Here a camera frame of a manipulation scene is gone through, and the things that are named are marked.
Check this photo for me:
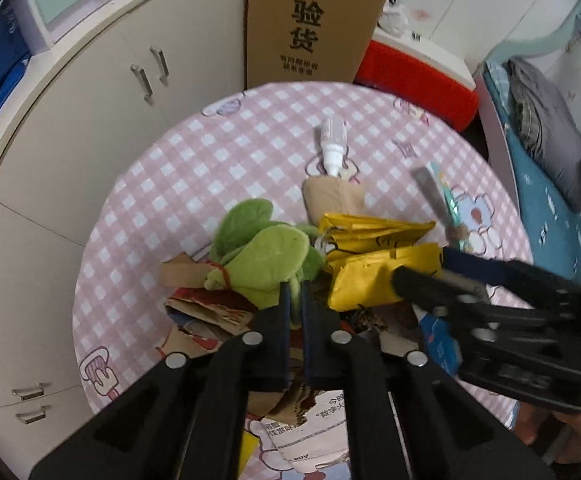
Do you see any white bed frame mint headboard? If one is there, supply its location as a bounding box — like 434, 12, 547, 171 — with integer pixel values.
472, 0, 581, 201

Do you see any torn printed cardboard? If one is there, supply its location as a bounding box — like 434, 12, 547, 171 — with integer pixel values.
159, 254, 261, 359

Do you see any blue and white carton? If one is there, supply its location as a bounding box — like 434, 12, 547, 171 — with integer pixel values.
417, 310, 464, 377

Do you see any white crumpled bag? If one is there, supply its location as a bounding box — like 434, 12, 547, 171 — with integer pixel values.
377, 2, 412, 37

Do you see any small white plastic bottle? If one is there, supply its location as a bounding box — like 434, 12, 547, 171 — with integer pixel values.
318, 115, 350, 177

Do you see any yellow plastic bag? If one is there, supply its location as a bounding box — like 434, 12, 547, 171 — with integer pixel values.
318, 212, 444, 311

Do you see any crumpled brown paper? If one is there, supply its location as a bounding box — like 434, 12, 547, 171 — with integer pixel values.
302, 175, 367, 227

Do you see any metal cabinet door handle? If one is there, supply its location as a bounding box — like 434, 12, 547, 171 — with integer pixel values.
149, 46, 170, 86
130, 63, 156, 106

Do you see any white wardrobe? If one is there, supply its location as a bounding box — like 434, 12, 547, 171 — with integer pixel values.
385, 0, 577, 68

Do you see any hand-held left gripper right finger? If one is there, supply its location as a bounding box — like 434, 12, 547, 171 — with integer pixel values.
301, 284, 557, 480

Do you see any red storage box white lid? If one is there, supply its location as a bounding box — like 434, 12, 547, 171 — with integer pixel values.
353, 30, 479, 133

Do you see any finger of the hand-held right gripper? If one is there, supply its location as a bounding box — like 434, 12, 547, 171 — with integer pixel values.
393, 265, 581, 357
443, 248, 581, 312

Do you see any teal patterned quilt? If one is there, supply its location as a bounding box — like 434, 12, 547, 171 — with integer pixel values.
485, 60, 581, 431

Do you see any pink checked tablecloth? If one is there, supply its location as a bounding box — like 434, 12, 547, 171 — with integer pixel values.
72, 81, 536, 480

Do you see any dark printed wrapper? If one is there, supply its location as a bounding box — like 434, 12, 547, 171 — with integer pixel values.
345, 304, 422, 357

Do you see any grey blanket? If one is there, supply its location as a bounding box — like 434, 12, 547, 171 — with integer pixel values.
507, 57, 581, 212

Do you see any teal printed packet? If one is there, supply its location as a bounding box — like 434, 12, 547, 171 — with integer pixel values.
411, 161, 474, 254

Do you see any white printed paper leaflet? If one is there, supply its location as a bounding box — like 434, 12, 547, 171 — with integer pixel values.
243, 390, 352, 480

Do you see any green plush toy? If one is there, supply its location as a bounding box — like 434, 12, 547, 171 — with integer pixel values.
204, 198, 328, 312

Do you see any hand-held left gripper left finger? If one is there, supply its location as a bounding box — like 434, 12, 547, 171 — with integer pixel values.
30, 282, 292, 480

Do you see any large cardboard box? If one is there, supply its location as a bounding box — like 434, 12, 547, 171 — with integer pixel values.
244, 0, 396, 92

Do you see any beige cabinet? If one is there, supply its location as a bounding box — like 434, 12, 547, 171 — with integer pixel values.
0, 0, 248, 461

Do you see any metal drawer handle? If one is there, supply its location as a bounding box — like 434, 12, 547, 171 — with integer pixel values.
12, 382, 52, 401
15, 404, 52, 424

